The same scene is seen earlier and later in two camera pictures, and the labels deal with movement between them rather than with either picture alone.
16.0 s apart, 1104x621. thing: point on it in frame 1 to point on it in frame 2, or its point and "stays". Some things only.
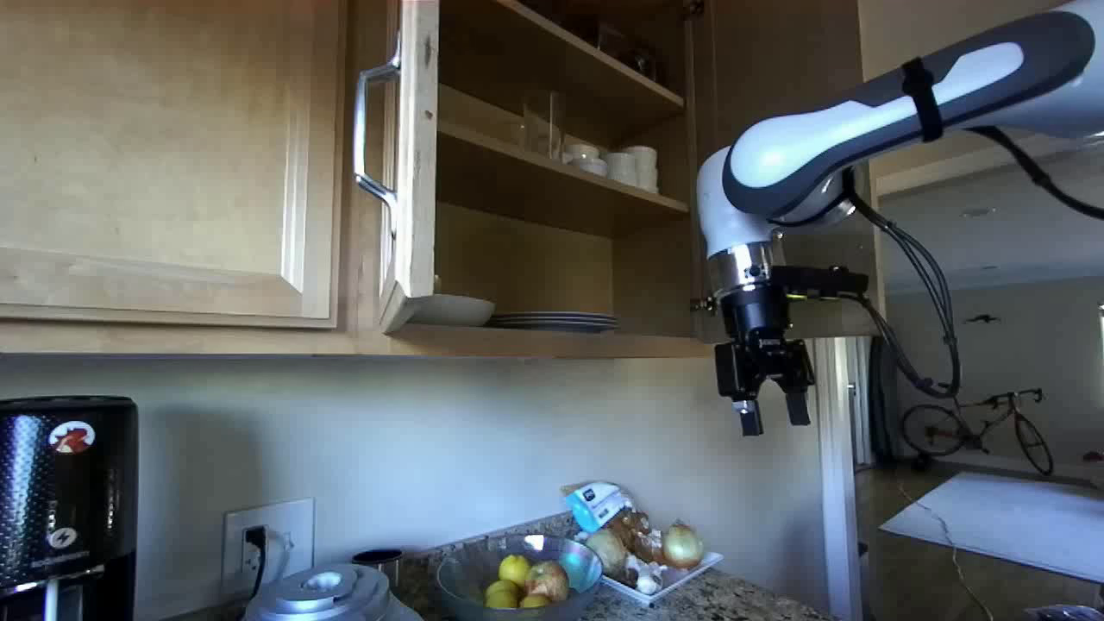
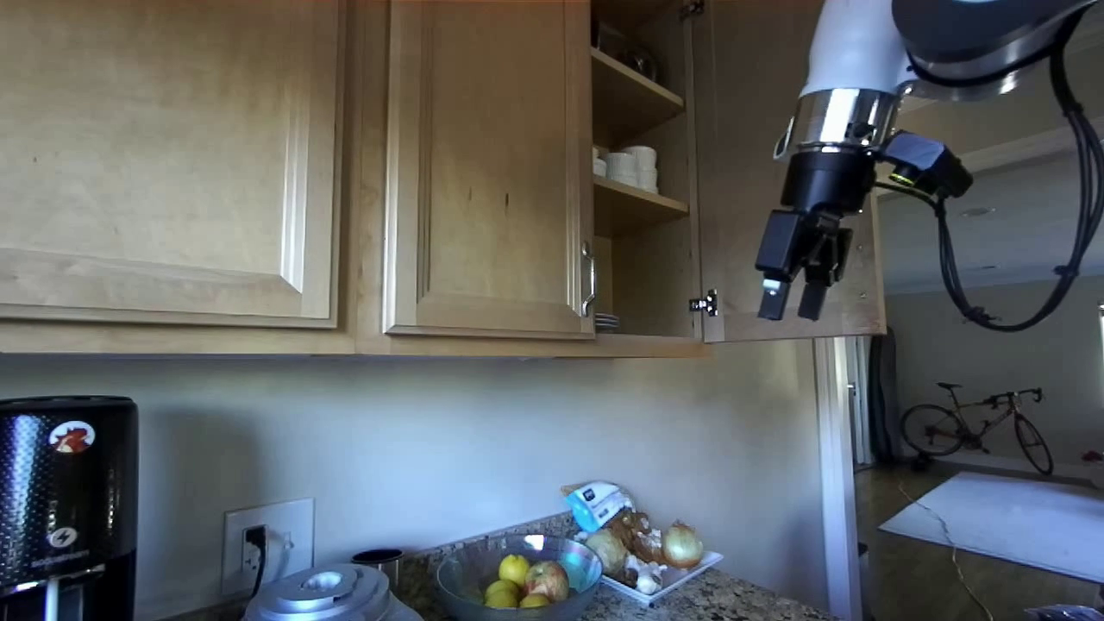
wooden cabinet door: [390, 156] to [489, 211]
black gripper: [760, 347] to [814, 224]
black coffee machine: [71, 509] stays
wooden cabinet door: [760, 51] stays
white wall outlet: [289, 544] stays
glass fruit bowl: [530, 577] stays
